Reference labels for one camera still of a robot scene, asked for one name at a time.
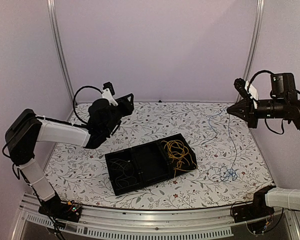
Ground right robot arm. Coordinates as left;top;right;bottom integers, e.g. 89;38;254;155
226;70;300;218

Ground floral table mat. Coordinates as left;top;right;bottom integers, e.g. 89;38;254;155
45;102;273;210

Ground black three-compartment tray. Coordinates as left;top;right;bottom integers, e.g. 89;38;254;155
105;133;198;196

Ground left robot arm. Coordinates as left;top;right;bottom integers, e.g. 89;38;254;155
2;90;134;217

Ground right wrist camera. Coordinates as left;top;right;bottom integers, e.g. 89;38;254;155
233;78;259;101

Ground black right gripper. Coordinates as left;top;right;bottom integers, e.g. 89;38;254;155
228;96;288;128

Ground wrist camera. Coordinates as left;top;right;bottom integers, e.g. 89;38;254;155
101;82;118;107
233;78;259;101

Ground blue cables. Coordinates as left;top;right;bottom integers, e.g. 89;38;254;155
206;107;240;183

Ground black cables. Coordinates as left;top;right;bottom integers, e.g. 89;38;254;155
109;157;138;188

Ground aluminium front rail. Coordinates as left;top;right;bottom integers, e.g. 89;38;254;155
11;194;300;240

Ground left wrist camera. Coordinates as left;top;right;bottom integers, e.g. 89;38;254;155
101;82;118;107

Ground left arm black hose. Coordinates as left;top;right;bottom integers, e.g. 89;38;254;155
72;85;103;126

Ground right aluminium frame post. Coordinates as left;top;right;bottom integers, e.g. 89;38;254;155
234;0;265;106

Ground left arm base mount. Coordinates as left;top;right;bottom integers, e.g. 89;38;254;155
38;199;83;223

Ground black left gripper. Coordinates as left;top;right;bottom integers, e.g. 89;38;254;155
104;94;134;136

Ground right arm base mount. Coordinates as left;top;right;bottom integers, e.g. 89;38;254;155
230;201;275;235

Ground yellow cables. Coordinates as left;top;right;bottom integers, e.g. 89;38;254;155
161;139;197;177

